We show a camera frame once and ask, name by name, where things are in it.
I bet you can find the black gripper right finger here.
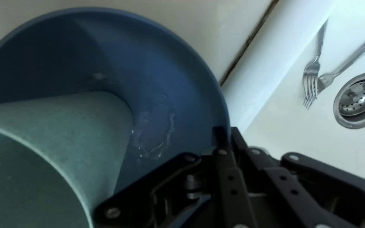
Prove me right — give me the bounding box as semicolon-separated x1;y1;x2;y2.
230;126;365;228

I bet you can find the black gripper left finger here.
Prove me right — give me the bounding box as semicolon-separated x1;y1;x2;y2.
92;151;216;228

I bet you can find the light blue cup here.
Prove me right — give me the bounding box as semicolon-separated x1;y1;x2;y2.
0;92;132;228

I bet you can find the dark blue bowl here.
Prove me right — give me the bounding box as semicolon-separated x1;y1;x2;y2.
0;7;229;189

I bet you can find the white ceramic sink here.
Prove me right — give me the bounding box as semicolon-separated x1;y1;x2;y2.
221;0;365;178

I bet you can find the metal sink drain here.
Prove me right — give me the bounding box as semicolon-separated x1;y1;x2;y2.
333;73;365;129

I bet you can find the silver fork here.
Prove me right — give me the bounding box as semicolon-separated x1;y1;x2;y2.
316;41;365;93

